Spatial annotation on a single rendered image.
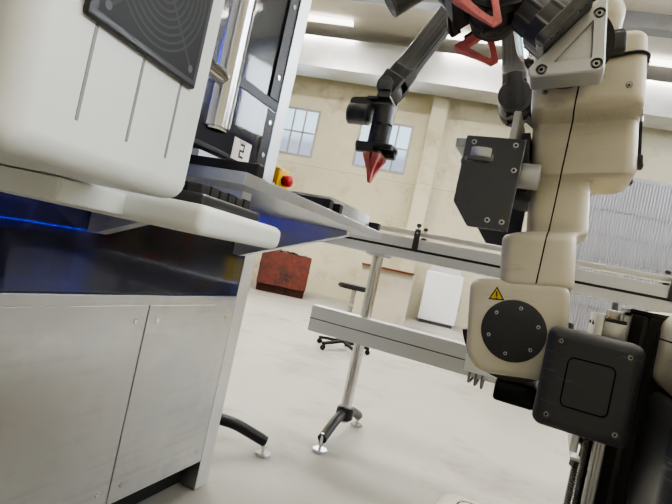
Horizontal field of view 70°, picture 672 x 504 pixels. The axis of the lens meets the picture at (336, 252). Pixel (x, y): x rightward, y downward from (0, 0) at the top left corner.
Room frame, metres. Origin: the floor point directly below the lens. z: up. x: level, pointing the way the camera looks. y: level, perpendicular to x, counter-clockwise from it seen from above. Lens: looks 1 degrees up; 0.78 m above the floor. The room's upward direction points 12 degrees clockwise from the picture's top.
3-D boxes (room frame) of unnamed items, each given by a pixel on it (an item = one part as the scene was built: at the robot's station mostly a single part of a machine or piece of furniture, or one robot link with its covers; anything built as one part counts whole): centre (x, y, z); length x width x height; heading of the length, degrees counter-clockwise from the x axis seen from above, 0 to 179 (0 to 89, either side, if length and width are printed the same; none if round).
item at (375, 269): (2.18, -0.19, 0.46); 0.09 x 0.09 x 0.77; 67
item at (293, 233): (1.37, 0.13, 0.79); 0.34 x 0.03 x 0.13; 67
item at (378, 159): (1.28, -0.04, 1.04); 0.07 x 0.07 x 0.09; 67
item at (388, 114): (1.28, -0.04, 1.17); 0.07 x 0.06 x 0.07; 68
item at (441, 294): (8.78, -2.03, 0.66); 0.68 x 0.60 x 1.33; 80
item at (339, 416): (2.18, -0.19, 0.07); 0.50 x 0.08 x 0.14; 157
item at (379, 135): (1.28, -0.05, 1.11); 0.10 x 0.07 x 0.07; 67
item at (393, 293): (8.07, -0.98, 0.40); 2.36 x 0.76 x 0.81; 170
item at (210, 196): (0.61, 0.32, 0.82); 0.40 x 0.14 x 0.02; 75
